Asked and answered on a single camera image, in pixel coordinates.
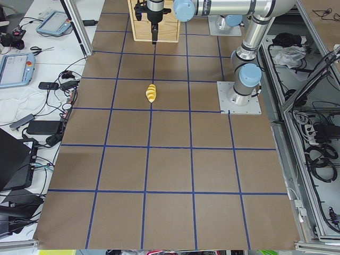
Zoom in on wooden drawer cabinet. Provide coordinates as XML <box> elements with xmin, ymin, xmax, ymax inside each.
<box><xmin>127</xmin><ymin>1</ymin><xmax>181</xmax><ymax>44</ymax></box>

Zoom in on far blue teach pendant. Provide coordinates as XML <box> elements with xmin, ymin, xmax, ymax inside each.
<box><xmin>36</xmin><ymin>11</ymin><xmax>71</xmax><ymax>37</ymax></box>

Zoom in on crumpled white cloth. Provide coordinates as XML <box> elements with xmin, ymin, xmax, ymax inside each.
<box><xmin>273</xmin><ymin>46</ymin><xmax>307</xmax><ymax>69</ymax></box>

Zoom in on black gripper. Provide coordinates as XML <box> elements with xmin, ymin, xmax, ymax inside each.
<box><xmin>134</xmin><ymin>0</ymin><xmax>172</xmax><ymax>45</ymax></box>

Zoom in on blue teach pendant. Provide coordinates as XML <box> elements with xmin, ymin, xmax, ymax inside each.
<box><xmin>1</xmin><ymin>53</ymin><xmax>35</xmax><ymax>88</ymax></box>
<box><xmin>36</xmin><ymin>11</ymin><xmax>71</xmax><ymax>37</ymax></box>

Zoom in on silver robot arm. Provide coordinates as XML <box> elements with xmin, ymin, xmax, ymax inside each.
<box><xmin>216</xmin><ymin>15</ymin><xmax>243</xmax><ymax>33</ymax></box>
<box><xmin>134</xmin><ymin>0</ymin><xmax>296</xmax><ymax>106</ymax></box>

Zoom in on near blue teach pendant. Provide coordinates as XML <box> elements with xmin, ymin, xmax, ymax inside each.
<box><xmin>1</xmin><ymin>53</ymin><xmax>35</xmax><ymax>88</ymax></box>

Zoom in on toy bread roll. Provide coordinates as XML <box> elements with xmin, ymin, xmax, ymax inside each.
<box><xmin>146</xmin><ymin>84</ymin><xmax>157</xmax><ymax>103</ymax></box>

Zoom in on black power adapter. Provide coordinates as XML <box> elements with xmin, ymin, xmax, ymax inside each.
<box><xmin>26</xmin><ymin>120</ymin><xmax>61</xmax><ymax>135</ymax></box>

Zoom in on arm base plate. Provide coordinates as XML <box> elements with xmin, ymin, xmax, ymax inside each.
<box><xmin>208</xmin><ymin>15</ymin><xmax>243</xmax><ymax>37</ymax></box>
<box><xmin>217</xmin><ymin>81</ymin><xmax>261</xmax><ymax>115</ymax></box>

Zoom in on black handled scissors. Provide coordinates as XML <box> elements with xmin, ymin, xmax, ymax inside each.
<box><xmin>30</xmin><ymin>46</ymin><xmax>54</xmax><ymax>56</ymax></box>

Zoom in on aluminium frame post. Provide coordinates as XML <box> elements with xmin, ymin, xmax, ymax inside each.
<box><xmin>60</xmin><ymin>0</ymin><xmax>93</xmax><ymax>58</ymax></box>

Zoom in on black laptop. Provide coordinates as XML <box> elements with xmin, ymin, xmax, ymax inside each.
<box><xmin>1</xmin><ymin>130</ymin><xmax>38</xmax><ymax>191</ymax></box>

